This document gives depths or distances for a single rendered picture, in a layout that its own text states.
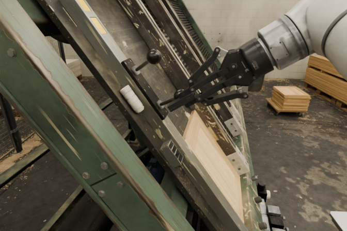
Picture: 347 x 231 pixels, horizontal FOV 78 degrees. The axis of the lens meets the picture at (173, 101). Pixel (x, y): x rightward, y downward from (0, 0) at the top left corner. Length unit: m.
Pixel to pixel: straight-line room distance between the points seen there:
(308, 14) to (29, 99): 0.50
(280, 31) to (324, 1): 0.07
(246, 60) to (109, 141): 0.30
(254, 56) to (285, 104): 3.68
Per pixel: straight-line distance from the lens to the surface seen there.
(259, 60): 0.44
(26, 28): 0.45
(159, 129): 0.64
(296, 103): 4.17
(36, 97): 0.44
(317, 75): 5.76
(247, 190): 1.08
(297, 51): 0.44
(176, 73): 0.94
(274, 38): 0.43
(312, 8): 0.44
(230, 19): 6.07
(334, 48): 0.39
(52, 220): 2.07
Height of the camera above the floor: 1.62
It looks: 21 degrees down
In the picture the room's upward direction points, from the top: straight up
